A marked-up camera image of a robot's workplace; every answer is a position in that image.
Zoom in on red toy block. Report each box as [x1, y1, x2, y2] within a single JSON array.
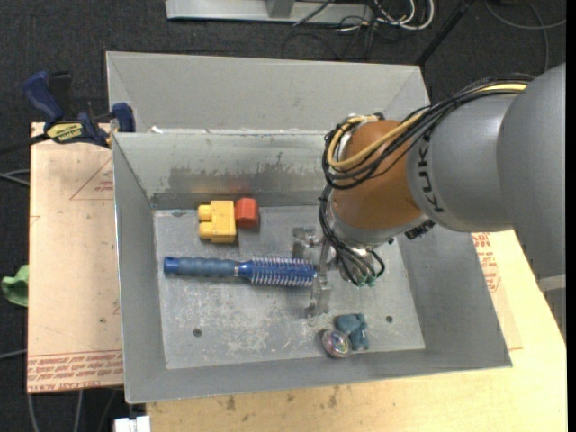
[[233, 197, 262, 230]]

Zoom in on clear iridescent spinning top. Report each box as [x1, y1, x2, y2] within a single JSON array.
[[320, 328, 354, 360]]

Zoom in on grey metal bin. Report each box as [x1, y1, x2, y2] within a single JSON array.
[[105, 50, 513, 405]]

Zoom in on blue hairbrush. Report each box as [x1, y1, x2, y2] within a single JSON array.
[[163, 255, 319, 290]]

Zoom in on yellow toy building block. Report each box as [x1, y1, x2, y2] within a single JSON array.
[[196, 200, 239, 245]]

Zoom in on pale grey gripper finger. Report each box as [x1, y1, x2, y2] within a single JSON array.
[[305, 284, 333, 320], [292, 226, 319, 259]]

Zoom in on teal toy animal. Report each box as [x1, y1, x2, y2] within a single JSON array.
[[334, 312, 371, 352]]

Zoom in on brown cardboard board, red print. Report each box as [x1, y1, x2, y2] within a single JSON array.
[[26, 121, 526, 394]]

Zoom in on black cylinder on white bracket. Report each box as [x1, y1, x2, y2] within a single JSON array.
[[403, 220, 437, 241]]

